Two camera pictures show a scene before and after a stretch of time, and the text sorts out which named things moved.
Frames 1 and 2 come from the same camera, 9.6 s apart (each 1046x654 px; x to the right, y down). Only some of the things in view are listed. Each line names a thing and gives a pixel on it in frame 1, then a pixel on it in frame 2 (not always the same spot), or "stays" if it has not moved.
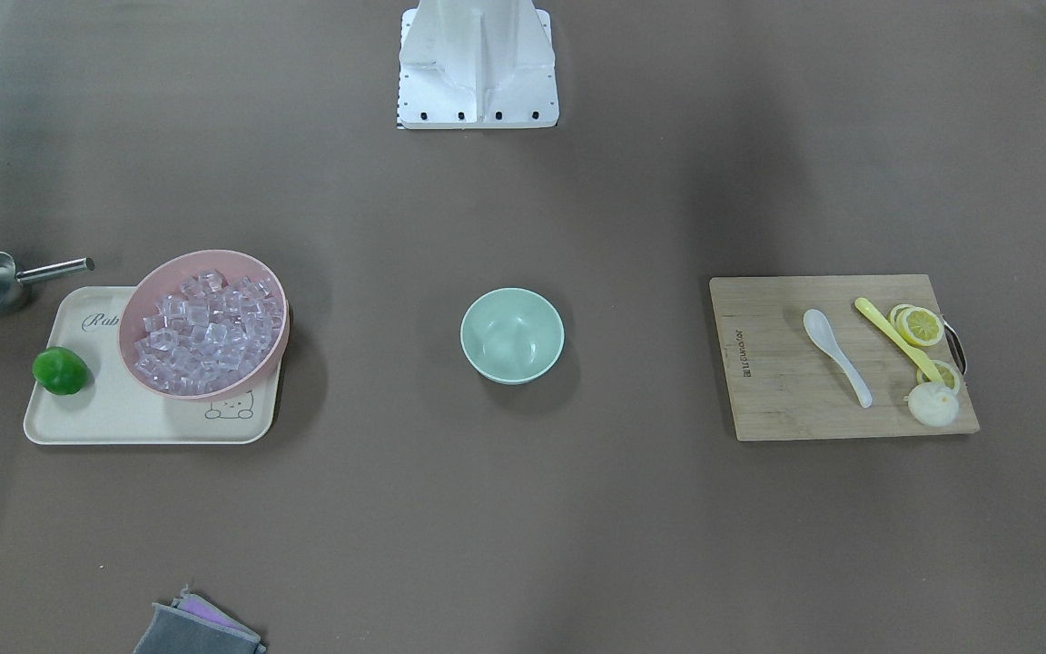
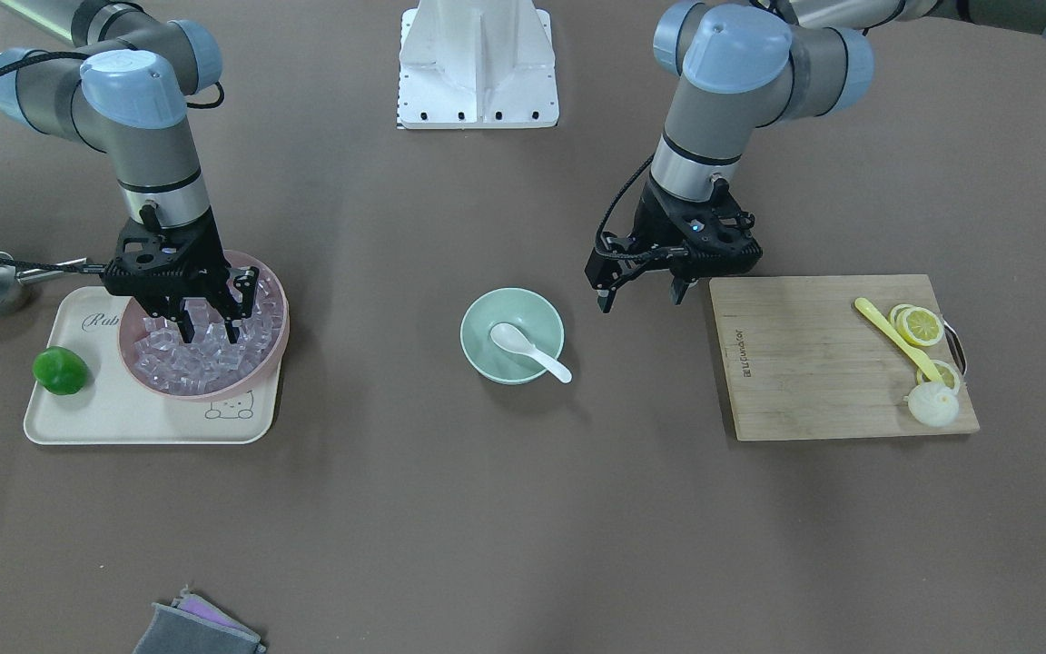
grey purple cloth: x=193 y=625 stays
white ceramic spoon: x=819 y=330 → x=511 y=337
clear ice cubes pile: x=203 y=338 stays
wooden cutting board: x=784 y=386 stays
